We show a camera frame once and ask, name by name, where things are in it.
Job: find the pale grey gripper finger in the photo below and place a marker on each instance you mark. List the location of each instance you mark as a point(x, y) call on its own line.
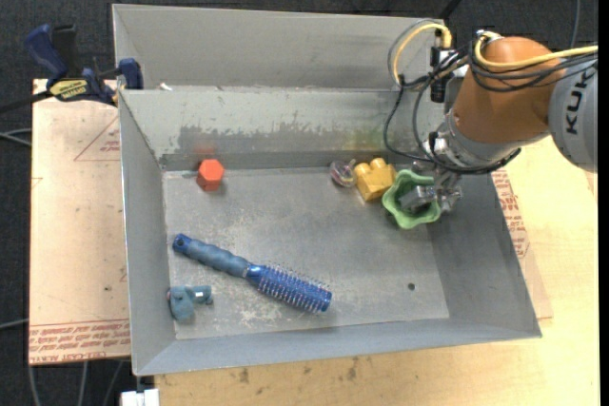
point(419, 192)
point(413, 204)

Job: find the green flower-shaped cup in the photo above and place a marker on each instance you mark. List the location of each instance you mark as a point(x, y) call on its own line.
point(395, 209)

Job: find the yellow toy brick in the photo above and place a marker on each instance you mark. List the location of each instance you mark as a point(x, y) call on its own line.
point(373, 180)

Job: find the small multicoloured spinning top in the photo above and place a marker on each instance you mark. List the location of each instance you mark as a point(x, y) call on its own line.
point(343, 173)

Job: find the grey metal bin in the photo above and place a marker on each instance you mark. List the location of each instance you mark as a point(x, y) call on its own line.
point(304, 252)

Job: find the blue hairbrush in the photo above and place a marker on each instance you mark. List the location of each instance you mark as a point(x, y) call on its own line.
point(280, 283)

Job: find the orange hexagonal block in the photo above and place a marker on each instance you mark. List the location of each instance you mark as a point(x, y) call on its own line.
point(210, 175)

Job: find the blue-grey toy figure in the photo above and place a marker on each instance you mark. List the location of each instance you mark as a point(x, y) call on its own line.
point(183, 302)

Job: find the brown cardboard board, red print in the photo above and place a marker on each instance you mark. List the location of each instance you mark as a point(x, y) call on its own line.
point(76, 214)

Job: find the black cylinder on white bracket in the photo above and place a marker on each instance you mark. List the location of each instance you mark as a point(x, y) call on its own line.
point(438, 81)

